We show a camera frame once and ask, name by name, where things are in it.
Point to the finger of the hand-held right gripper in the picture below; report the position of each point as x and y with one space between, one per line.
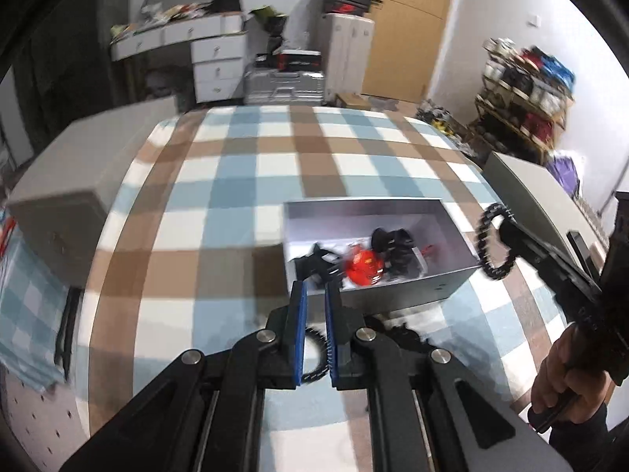
585 253
535 255

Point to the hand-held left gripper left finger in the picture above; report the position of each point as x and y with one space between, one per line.
297 334

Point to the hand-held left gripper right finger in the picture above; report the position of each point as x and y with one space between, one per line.
331 334

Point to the red round badge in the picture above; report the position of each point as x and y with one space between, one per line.
363 268

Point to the black hair claw clip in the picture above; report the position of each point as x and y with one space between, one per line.
314 260

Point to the grey box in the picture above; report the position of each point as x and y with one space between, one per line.
417 290

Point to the small red hair clip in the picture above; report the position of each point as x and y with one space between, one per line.
428 250

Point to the person's right forearm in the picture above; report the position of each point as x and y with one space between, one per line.
585 432

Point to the person's right hand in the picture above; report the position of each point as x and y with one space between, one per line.
553 378

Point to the wicker basket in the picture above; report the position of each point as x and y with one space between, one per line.
589 209

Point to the grey nightstand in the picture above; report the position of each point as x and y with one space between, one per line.
530 191
73 182

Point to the black hair band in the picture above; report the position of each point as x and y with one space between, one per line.
403 337

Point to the purple bag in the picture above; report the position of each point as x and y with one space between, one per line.
567 174

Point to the wooden shoe rack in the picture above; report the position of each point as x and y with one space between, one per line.
511 128

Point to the pile of loose shoes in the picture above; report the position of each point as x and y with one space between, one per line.
442 118

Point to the checked tablecloth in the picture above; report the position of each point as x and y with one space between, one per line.
221 182

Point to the small brown cardboard box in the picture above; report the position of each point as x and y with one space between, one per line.
354 101

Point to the silver suitcase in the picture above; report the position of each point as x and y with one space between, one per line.
285 88

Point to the wooden door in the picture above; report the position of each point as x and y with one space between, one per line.
408 34

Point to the white suitcase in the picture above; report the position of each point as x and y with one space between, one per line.
346 59

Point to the blue checked cloth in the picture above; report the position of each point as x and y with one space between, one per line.
24 305

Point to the white dotted mat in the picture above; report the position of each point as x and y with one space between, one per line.
34 427

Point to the grey laundry heap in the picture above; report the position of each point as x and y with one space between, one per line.
164 86

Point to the white dressing table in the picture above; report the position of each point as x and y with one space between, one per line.
216 59

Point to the red and black shoe box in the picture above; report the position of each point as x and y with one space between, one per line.
346 8

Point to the flower bouquet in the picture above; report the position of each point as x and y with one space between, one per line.
270 22

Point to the dark refrigerator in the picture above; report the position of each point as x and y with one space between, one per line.
88 59

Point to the clutter of small toiletries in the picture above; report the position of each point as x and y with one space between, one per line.
167 12

